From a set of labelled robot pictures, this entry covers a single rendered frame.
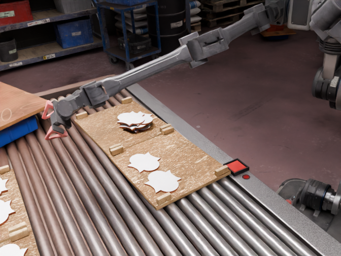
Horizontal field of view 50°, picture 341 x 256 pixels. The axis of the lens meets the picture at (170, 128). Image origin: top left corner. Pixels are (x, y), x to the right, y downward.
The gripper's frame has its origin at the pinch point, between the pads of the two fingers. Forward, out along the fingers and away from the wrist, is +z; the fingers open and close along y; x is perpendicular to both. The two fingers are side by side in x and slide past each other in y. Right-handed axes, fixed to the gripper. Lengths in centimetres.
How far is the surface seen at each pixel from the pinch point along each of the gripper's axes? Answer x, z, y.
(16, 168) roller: 13.2, 36.1, -8.1
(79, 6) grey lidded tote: 200, 114, -390
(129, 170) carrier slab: 35.2, -5.1, 12.2
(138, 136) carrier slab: 49, -6, -10
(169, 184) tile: 38, -19, 26
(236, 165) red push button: 60, -40, 24
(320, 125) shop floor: 271, -66, -66
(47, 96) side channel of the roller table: 42, 42, -70
